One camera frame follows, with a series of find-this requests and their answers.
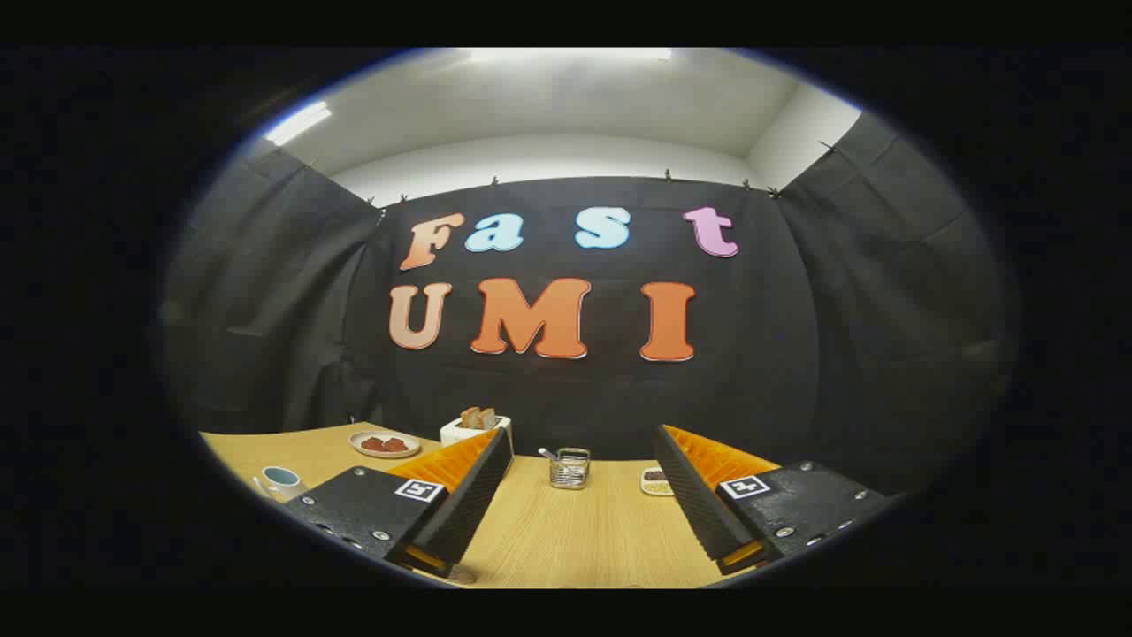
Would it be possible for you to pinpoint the black backdrop cloth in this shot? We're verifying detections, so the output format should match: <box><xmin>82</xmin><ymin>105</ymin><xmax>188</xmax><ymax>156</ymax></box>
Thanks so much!
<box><xmin>159</xmin><ymin>111</ymin><xmax>1009</xmax><ymax>496</ymax></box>

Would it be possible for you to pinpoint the white round plate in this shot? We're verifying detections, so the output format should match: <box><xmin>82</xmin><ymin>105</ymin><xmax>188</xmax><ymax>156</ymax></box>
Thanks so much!
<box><xmin>348</xmin><ymin>430</ymin><xmax>422</xmax><ymax>459</ymax></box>

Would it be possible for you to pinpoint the wire metal basket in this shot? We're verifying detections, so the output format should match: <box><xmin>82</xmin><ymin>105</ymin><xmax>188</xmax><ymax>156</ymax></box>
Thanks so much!
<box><xmin>548</xmin><ymin>448</ymin><xmax>592</xmax><ymax>490</ymax></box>

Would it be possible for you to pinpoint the white cup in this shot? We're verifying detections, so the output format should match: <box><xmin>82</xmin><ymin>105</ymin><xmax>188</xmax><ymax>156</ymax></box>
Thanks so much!
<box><xmin>253</xmin><ymin>465</ymin><xmax>309</xmax><ymax>502</ymax></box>

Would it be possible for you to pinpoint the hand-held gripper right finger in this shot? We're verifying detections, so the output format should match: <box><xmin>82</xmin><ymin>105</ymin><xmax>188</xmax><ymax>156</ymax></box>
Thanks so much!
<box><xmin>653</xmin><ymin>424</ymin><xmax>894</xmax><ymax>577</ymax></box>

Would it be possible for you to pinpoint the wooden table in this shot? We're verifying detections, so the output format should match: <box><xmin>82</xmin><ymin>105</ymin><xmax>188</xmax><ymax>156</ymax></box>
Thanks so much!
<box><xmin>199</xmin><ymin>423</ymin><xmax>885</xmax><ymax>589</ymax></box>

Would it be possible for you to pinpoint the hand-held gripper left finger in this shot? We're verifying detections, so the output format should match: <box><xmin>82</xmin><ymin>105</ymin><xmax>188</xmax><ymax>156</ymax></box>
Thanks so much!
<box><xmin>281</xmin><ymin>426</ymin><xmax>515</xmax><ymax>579</ymax></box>

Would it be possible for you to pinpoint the white toaster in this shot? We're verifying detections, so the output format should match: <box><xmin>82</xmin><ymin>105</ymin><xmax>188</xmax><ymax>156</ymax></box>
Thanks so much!
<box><xmin>440</xmin><ymin>414</ymin><xmax>513</xmax><ymax>449</ymax></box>

